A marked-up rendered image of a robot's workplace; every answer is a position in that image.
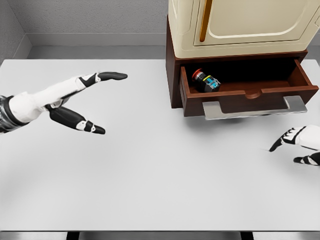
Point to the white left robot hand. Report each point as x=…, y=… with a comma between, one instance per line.
x=57, y=91

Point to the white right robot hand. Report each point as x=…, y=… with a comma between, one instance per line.
x=308, y=136

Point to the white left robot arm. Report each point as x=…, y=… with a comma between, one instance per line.
x=20, y=107

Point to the cream cabinet with brown base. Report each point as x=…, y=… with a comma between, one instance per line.
x=185, y=27

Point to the black switch with red button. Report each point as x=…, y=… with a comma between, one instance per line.
x=206, y=81

